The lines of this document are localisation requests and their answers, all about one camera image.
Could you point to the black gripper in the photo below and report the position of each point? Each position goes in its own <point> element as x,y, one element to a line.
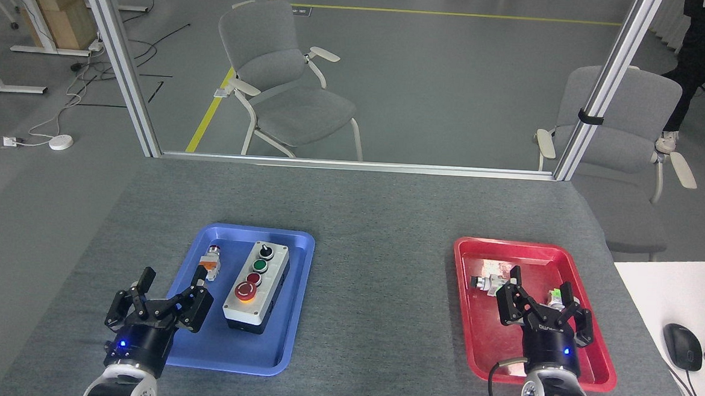
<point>139,347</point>
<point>552,350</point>

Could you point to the grey three-button control box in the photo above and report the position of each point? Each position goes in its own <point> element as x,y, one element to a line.
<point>257,286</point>

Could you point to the cardboard box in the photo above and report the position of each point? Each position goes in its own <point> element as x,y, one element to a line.
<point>60,10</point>

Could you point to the red plastic tray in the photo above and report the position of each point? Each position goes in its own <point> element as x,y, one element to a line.
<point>484,331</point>

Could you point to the blue plastic tray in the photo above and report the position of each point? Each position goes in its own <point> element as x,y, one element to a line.
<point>242,349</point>

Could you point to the white desk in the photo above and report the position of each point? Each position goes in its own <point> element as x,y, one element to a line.
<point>667,293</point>

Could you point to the black computer mouse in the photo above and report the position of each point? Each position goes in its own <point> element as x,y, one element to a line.
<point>681,347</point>

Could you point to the grey chair with wide back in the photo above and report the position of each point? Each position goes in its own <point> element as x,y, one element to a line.
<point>627,140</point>

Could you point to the round white floor device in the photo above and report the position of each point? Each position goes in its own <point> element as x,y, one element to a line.
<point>61,142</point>

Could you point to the white floor socket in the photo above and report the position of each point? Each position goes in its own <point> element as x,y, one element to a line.
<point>10,141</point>

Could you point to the grey chair with curved back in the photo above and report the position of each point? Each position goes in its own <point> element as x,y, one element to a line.
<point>281,61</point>

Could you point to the white curtain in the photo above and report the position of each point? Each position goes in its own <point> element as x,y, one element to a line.
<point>669,21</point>

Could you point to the green and white switch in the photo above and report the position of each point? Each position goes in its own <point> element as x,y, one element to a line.
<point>555,295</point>

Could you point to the black-headed white switch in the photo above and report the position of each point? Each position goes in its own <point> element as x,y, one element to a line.
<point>488,283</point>

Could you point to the orange and white push switch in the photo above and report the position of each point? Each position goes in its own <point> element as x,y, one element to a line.
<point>211,262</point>

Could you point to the silver frame post with clip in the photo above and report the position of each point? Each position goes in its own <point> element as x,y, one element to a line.
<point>605,90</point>

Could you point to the silver frame rail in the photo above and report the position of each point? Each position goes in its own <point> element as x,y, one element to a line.
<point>354,165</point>

